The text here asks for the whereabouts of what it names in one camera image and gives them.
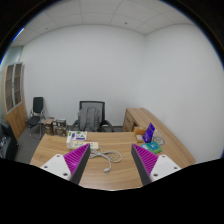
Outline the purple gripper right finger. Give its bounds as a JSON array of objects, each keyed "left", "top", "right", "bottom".
[{"left": 131, "top": 144, "right": 180, "bottom": 186}]

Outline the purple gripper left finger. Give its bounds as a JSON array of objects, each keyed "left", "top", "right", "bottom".
[{"left": 41, "top": 144, "right": 90, "bottom": 184}]

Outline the white charger plug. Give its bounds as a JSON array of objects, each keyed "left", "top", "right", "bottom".
[{"left": 66, "top": 135, "right": 72, "bottom": 149}]

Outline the small orange box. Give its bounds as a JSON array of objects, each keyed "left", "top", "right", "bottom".
[{"left": 136, "top": 135, "right": 143, "bottom": 142}]

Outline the white green paper box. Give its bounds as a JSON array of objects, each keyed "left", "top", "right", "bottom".
[{"left": 67, "top": 131, "right": 87, "bottom": 140}]

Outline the wooden side desk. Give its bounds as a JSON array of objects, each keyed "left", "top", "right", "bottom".
[{"left": 123, "top": 108, "right": 196, "bottom": 168}]

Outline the purple box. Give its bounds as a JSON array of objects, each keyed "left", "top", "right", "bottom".
[{"left": 143, "top": 123, "right": 155, "bottom": 143}]

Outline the brown cardboard boxes stack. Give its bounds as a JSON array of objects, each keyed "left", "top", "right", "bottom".
[{"left": 44, "top": 119, "right": 67, "bottom": 137}]

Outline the grey backpack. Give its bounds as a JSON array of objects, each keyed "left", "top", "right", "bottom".
[{"left": 78, "top": 107, "right": 100, "bottom": 132}]

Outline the black visitor chair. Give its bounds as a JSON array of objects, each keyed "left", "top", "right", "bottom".
[{"left": 26, "top": 97, "right": 45, "bottom": 138}]

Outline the black mesh office chair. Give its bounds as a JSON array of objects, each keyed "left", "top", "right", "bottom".
[{"left": 70, "top": 101, "right": 114, "bottom": 132}]

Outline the wooden glass door cabinet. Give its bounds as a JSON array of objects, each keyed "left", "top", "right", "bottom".
[{"left": 1, "top": 63, "right": 26, "bottom": 139}]

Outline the white charger cable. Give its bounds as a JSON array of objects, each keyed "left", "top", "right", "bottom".
[{"left": 88, "top": 147, "right": 123, "bottom": 173}]

